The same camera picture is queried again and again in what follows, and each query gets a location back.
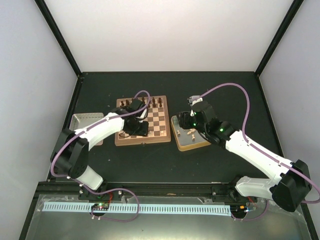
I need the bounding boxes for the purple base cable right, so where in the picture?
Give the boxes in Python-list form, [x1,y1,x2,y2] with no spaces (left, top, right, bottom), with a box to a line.
[230,197,271,222]

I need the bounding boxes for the gold metal tin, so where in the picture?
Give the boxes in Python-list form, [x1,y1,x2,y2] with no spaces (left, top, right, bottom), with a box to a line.
[170,115,210,152]

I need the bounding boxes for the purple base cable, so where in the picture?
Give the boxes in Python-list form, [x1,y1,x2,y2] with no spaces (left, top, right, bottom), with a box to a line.
[230,197,271,222]
[89,187,140,223]

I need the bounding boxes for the white slotted cable duct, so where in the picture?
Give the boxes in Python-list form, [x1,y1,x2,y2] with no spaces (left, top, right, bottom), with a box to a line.
[42,202,232,217]

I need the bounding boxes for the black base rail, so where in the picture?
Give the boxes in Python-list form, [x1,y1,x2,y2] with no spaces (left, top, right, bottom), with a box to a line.
[35,181,260,204]

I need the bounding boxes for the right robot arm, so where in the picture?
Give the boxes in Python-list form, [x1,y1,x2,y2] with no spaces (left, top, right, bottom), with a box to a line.
[176,100,312,212]

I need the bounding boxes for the wooden chess board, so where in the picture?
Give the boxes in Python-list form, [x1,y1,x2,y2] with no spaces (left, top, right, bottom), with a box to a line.
[114,95,171,147]

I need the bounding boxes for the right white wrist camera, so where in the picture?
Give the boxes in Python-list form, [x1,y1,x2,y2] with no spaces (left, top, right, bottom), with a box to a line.
[187,95,203,117]

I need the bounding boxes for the black frame post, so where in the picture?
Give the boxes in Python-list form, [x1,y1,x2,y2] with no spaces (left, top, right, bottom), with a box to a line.
[34,0,82,77]
[254,0,304,77]

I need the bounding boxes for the black frame post left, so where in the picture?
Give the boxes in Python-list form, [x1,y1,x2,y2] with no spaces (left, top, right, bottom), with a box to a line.
[34,0,82,77]

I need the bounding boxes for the small circuit board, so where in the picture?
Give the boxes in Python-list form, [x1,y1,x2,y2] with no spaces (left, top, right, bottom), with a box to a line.
[91,203,110,211]

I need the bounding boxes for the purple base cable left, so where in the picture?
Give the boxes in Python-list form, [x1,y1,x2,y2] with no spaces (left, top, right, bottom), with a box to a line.
[89,187,140,223]

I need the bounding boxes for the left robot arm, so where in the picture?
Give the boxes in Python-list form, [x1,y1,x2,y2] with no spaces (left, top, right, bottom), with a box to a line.
[50,97,151,200]

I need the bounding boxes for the dark chess pieces group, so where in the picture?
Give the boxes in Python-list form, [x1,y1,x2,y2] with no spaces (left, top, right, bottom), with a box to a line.
[116,96,165,108]

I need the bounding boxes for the black frame post right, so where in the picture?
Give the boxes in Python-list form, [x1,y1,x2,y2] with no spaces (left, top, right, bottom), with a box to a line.
[254,0,304,77]

